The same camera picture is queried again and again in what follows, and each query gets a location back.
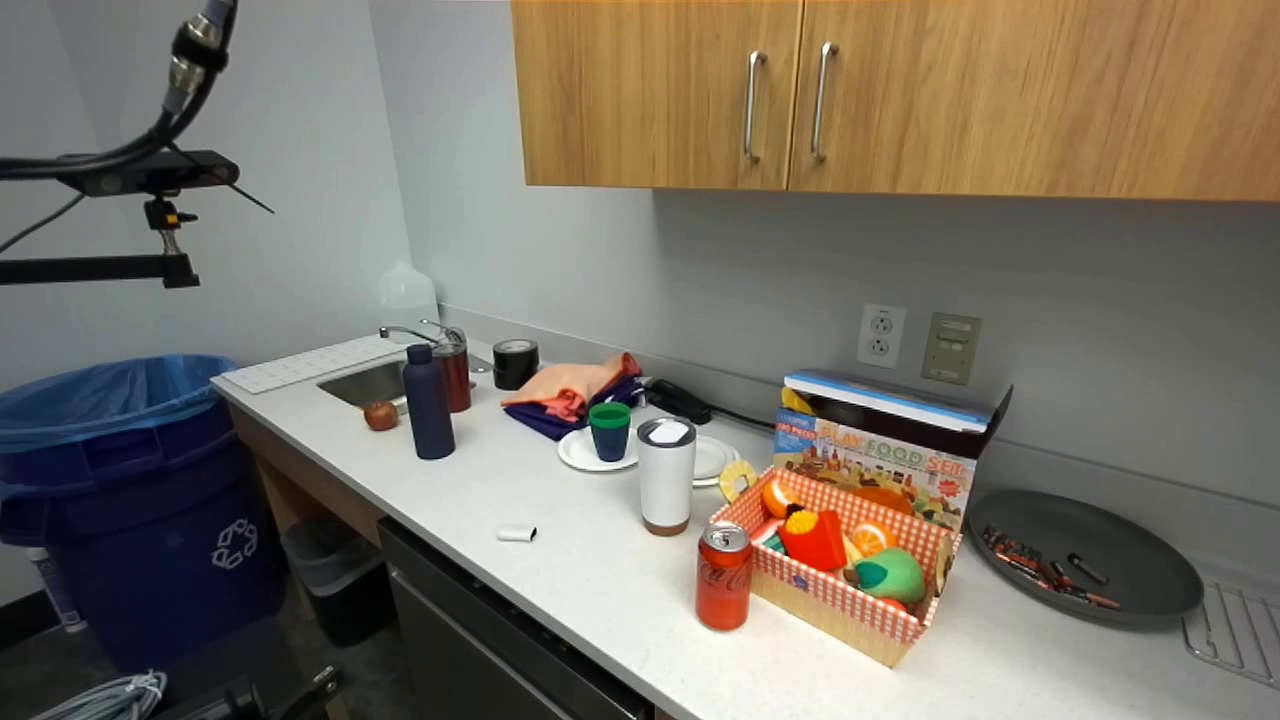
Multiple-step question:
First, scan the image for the small white cylinder on counter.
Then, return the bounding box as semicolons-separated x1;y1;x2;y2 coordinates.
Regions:
495;522;539;545

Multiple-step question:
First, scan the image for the blue cardboard toy box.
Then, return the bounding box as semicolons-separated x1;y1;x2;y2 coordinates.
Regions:
771;368;1010;532

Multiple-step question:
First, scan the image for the small brown round object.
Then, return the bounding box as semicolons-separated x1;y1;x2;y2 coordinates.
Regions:
365;400;398;432

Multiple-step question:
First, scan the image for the dark red tumbler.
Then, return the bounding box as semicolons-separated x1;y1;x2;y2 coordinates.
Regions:
436;333;473;412

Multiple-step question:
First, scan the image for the clear plastic jug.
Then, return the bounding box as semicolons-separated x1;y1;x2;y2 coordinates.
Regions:
375;264;438;341

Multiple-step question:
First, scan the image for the green toy ball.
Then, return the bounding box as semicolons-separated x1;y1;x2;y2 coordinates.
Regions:
851;547;924;603

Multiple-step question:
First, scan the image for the black stapler-like object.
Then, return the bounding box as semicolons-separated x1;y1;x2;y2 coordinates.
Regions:
643;381;715;424

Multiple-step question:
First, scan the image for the rear white plate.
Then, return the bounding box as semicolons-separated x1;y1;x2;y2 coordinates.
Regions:
693;436;735;487

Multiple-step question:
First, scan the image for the black mug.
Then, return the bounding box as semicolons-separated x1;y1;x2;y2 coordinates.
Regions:
491;337;539;386

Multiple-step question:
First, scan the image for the orange patterned toy box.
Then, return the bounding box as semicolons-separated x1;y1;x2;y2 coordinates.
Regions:
720;466;961;668

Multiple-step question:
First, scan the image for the white cylindrical tumbler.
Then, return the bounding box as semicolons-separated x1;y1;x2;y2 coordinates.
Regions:
634;416;696;536

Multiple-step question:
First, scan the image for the blue recycling bin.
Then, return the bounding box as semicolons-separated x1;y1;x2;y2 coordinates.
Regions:
0;354;288;670

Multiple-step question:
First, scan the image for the green cup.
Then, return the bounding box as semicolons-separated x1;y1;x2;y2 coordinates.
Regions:
587;400;630;432

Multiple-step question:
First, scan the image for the small black waste bin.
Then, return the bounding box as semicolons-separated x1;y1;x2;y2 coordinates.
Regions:
282;515;394;648

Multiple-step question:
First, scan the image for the white plate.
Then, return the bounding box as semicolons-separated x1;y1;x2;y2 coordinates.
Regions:
693;436;735;487
556;427;641;474

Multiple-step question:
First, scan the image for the dark blue cup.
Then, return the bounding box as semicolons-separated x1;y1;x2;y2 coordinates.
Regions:
593;427;626;465

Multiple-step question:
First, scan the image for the front white plate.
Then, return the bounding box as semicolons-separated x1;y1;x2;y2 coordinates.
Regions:
556;427;641;474

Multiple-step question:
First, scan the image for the beige wall switch plate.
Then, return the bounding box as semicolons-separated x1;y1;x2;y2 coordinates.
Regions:
924;311;984;386

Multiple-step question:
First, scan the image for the red orange toy fruit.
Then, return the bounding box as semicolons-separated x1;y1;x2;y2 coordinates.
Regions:
781;506;844;571

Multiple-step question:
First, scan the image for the black dishwasher front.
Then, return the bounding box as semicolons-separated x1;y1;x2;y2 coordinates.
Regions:
379;518;651;720

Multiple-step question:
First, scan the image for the orange soda can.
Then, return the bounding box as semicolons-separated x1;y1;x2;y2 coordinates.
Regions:
696;518;753;633

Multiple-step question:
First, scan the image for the white wall outlet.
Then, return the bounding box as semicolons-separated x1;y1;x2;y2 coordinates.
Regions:
857;302;906;368

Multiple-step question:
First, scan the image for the dark blue water bottle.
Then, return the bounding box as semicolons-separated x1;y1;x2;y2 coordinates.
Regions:
402;343;454;460

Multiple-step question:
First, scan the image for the steel sink basin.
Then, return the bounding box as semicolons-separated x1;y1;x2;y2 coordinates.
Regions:
324;358;402;407

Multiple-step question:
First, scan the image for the dark grey round plate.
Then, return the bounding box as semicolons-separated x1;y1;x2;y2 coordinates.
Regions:
964;487;1205;633

